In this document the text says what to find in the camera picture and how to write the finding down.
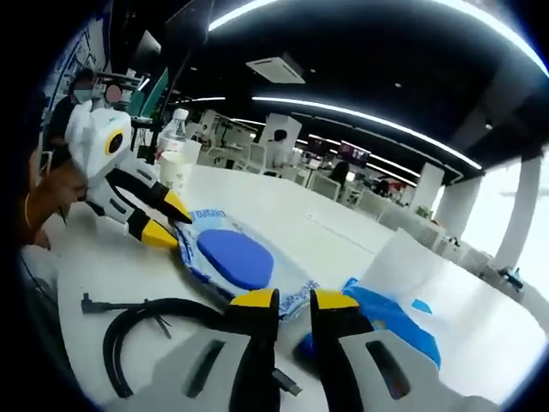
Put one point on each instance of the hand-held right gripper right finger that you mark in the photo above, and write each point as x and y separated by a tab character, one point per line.
369	369

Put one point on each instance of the person's left hand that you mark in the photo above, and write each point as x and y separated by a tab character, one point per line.
64	189

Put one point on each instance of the white pillar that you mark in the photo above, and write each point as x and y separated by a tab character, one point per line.
517	210
459	206

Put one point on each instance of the wall screen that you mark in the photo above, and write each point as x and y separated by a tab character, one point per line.
354	155

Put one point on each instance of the large black monitor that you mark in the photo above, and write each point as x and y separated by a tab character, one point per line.
184	30

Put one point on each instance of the white paper cup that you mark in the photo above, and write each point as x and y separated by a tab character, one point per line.
176	171

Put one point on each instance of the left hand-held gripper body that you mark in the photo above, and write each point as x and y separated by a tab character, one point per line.
98	141

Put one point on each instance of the wall poster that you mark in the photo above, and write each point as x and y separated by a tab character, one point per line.
79	51

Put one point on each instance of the clear plastic bottle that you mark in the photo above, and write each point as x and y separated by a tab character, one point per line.
173	133

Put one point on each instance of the green potted plant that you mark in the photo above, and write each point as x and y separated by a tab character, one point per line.
422	211

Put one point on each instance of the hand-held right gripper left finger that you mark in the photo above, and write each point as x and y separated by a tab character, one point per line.
253	343

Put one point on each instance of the long ceiling light strip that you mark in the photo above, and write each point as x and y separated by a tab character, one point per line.
364	120
493	26

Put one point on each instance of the small black monitor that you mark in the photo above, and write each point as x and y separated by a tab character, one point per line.
146	56

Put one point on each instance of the clear pack with blue oval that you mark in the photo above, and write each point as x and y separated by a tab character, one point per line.
236	257

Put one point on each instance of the ceiling air conditioner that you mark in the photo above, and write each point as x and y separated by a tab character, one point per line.
276	68

